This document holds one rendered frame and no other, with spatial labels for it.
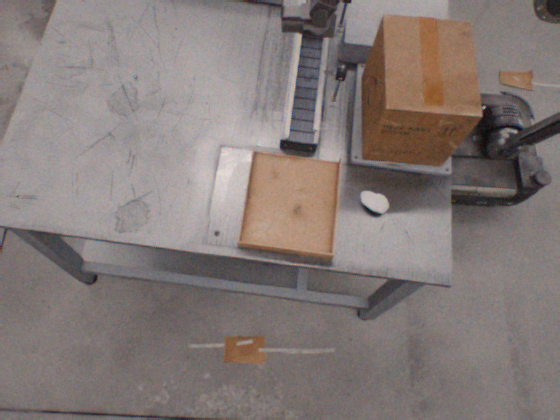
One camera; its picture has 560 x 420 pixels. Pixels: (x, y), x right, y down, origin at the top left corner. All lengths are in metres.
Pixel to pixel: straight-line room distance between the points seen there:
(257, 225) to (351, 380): 1.00
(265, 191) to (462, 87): 0.59
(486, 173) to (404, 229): 0.97
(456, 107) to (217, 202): 0.68
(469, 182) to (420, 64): 1.03
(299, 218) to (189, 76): 0.58
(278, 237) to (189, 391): 0.97
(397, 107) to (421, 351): 1.27
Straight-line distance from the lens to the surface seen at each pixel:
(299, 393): 2.12
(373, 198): 1.40
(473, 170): 2.31
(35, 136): 1.60
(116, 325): 2.20
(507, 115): 2.30
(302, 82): 1.54
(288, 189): 1.40
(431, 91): 1.30
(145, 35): 1.73
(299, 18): 1.35
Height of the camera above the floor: 2.10
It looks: 68 degrees down
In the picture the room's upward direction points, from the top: 9 degrees clockwise
